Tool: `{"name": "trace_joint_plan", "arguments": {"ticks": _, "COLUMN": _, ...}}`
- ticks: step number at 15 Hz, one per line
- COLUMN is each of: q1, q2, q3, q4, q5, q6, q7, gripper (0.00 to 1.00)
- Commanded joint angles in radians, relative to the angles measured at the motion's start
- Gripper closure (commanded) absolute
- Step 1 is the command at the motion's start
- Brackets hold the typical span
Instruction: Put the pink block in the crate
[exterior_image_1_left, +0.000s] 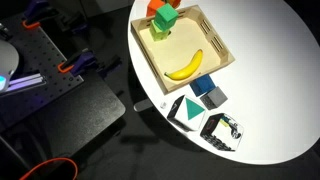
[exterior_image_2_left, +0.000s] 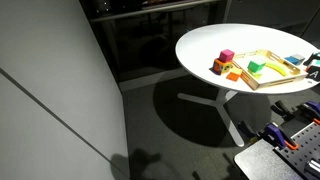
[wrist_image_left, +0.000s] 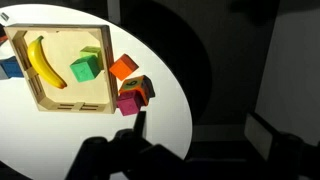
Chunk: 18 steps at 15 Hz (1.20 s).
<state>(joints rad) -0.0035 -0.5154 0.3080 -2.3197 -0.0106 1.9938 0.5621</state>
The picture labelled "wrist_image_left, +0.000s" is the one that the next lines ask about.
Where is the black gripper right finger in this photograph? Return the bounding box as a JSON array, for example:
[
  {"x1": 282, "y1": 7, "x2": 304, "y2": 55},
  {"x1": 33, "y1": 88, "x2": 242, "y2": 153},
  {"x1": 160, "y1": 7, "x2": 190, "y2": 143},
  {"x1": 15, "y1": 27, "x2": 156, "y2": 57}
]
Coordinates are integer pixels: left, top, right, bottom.
[{"x1": 243, "y1": 112, "x2": 279, "y2": 163}]

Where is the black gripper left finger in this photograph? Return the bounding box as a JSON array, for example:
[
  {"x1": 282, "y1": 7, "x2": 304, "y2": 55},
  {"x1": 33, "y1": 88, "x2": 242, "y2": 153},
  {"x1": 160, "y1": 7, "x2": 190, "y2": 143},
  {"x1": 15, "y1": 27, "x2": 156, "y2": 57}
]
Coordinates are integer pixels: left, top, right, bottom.
[{"x1": 131, "y1": 111, "x2": 148, "y2": 138}]

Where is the orange block with green number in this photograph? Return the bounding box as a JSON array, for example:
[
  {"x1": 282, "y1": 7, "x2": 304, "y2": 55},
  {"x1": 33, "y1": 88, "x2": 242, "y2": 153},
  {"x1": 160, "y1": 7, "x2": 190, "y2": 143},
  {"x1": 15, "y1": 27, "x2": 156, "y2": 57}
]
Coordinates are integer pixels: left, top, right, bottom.
[{"x1": 118, "y1": 75, "x2": 156, "y2": 107}]

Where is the plain orange block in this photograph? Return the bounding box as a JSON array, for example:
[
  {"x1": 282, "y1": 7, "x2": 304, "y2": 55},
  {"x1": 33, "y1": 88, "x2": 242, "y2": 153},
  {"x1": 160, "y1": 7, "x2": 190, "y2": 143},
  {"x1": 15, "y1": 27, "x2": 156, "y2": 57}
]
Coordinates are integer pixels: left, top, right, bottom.
[{"x1": 109, "y1": 53, "x2": 140, "y2": 81}]

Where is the wooden crate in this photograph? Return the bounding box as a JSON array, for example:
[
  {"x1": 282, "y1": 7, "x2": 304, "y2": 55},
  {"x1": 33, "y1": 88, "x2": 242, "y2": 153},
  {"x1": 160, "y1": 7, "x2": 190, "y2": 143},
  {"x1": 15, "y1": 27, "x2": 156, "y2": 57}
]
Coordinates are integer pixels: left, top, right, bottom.
[{"x1": 3, "y1": 23, "x2": 119, "y2": 115}]

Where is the light green block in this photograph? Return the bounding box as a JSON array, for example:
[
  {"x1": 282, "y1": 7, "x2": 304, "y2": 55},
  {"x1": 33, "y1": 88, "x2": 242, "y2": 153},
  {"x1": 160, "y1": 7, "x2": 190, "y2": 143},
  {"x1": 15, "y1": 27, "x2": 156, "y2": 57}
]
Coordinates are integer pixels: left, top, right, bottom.
[{"x1": 79, "y1": 45, "x2": 105, "y2": 70}]

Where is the blue block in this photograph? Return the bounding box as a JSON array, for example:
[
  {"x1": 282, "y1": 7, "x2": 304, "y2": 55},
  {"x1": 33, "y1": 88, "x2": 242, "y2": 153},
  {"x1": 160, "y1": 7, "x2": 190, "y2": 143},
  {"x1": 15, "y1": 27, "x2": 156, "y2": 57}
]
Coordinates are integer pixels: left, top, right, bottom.
[{"x1": 0, "y1": 55, "x2": 25, "y2": 80}]

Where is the yellow banana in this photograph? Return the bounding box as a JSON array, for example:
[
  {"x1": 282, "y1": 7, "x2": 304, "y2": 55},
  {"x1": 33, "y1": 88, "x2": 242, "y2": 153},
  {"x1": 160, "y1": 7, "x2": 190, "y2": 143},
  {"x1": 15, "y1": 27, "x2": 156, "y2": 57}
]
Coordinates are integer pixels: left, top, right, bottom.
[{"x1": 27, "y1": 35, "x2": 68, "y2": 90}]

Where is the small grey object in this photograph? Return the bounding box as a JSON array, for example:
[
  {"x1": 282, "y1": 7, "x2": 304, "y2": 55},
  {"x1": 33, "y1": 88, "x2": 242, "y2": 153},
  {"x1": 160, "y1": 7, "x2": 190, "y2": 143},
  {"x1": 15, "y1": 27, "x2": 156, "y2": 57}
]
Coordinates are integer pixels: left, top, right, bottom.
[{"x1": 0, "y1": 12, "x2": 11, "y2": 23}]

